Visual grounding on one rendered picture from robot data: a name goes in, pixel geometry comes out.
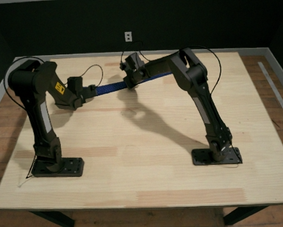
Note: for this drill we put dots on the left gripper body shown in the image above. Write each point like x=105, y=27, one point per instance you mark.
x=88, y=93

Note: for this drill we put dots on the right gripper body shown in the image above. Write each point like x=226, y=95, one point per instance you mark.
x=129, y=80

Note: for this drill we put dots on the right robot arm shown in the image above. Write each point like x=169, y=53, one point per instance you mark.
x=194, y=81

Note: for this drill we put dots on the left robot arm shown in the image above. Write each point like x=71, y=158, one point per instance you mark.
x=44, y=78

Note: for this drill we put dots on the dark blue necktie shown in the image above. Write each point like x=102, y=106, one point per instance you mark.
x=105, y=89

